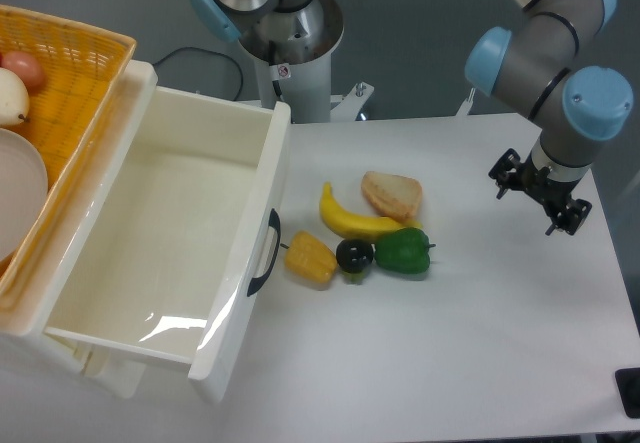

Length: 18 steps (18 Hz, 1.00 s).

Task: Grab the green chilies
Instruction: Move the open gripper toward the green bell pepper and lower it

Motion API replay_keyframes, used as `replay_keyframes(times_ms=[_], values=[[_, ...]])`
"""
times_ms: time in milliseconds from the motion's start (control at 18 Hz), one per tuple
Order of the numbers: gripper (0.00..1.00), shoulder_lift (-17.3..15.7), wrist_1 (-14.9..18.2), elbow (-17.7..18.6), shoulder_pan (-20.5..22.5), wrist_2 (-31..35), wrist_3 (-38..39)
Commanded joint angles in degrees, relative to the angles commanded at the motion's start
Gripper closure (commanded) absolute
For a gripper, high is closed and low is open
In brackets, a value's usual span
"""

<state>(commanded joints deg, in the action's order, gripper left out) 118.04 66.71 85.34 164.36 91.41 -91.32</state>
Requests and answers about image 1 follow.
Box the toasted bread slice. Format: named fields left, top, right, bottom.
left=361, top=171, right=423, bottom=222

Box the white pear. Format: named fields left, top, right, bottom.
left=0, top=68, right=30, bottom=126

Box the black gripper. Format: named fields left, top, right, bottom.
left=488, top=146, right=592, bottom=236

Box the red apple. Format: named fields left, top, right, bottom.
left=1, top=51, right=46, bottom=92

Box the white plate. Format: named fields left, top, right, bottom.
left=0, top=129, right=48, bottom=261

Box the green bell pepper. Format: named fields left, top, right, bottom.
left=374, top=228, right=434, bottom=275

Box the yellow woven basket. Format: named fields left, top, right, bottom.
left=1, top=5, right=137, bottom=308

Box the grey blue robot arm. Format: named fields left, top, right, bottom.
left=190, top=0, right=634, bottom=234

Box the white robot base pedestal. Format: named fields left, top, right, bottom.
left=240, top=0, right=374, bottom=124

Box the black drawer handle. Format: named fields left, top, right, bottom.
left=247, top=208, right=282, bottom=297

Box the black cable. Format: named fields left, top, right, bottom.
left=152, top=46, right=245, bottom=102

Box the white open drawer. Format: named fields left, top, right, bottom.
left=63, top=88, right=291, bottom=388

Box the yellow bell pepper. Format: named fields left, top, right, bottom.
left=284, top=231, right=338, bottom=285

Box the dark purple eggplant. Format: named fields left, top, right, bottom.
left=335, top=239, right=374, bottom=284

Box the black device at edge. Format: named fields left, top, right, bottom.
left=615, top=367, right=640, bottom=419

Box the white drawer cabinet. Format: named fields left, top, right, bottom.
left=1, top=61, right=158, bottom=398

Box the yellow banana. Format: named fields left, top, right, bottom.
left=319, top=182, right=422, bottom=243

